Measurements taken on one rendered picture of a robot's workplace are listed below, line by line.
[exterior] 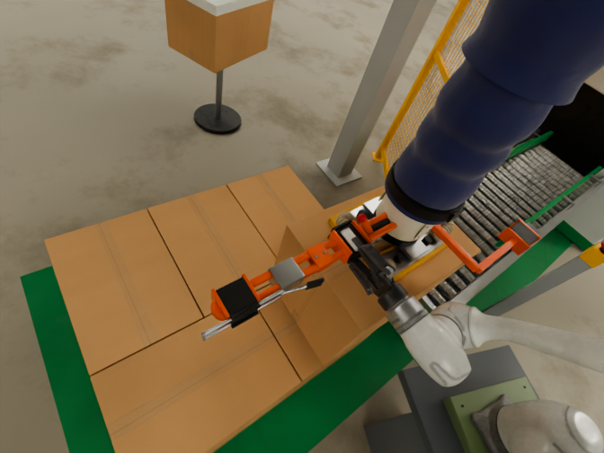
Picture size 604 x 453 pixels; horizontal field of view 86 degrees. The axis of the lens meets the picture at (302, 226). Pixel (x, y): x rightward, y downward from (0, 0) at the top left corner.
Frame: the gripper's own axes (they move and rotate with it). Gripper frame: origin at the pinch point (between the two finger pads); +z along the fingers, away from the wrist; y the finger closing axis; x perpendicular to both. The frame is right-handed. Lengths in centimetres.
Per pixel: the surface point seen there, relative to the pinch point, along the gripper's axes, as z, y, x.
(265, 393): -16, 58, -27
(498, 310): -51, 73, 109
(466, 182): -8.0, -24.6, 20.4
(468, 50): 8, -48, 15
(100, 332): 32, 59, -66
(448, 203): -8.6, -17.5, 19.6
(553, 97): -9, -49, 18
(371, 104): 94, 41, 121
